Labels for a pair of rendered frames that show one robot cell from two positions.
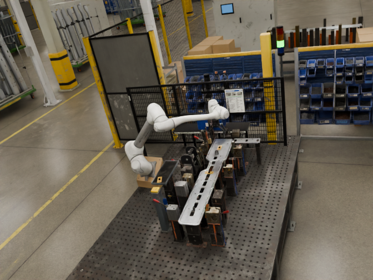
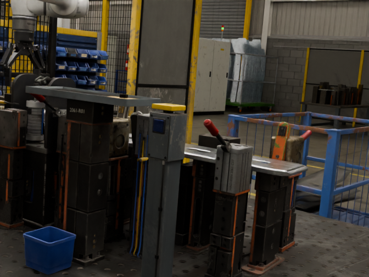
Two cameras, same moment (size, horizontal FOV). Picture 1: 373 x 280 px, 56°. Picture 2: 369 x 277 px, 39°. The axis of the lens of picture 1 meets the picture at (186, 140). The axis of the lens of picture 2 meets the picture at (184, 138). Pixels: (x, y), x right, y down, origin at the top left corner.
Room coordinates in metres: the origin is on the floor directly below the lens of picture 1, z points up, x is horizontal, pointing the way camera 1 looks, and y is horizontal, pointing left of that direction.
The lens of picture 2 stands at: (2.19, 1.56, 1.25)
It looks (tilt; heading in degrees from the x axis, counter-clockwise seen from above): 8 degrees down; 281
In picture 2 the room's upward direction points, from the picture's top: 4 degrees clockwise
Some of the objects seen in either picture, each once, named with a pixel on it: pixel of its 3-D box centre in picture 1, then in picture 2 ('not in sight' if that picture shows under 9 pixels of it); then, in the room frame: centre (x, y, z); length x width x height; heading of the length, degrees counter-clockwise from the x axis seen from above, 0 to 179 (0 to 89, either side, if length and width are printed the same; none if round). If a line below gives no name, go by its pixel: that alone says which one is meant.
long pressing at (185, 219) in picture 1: (209, 174); (114, 135); (2.78, -0.15, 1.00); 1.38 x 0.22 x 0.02; 157
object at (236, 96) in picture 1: (235, 100); not in sight; (3.70, -0.64, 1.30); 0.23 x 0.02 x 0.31; 67
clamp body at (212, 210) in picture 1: (216, 226); (281, 192); (2.18, -0.10, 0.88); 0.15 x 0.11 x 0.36; 67
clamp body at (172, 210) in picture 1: (175, 223); (229, 212); (2.32, 0.23, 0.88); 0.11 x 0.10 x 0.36; 67
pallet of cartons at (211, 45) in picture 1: (217, 65); not in sight; (7.78, -1.04, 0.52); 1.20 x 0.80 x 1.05; 150
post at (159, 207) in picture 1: (161, 210); (162, 201); (2.47, 0.35, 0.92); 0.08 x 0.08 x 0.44; 67
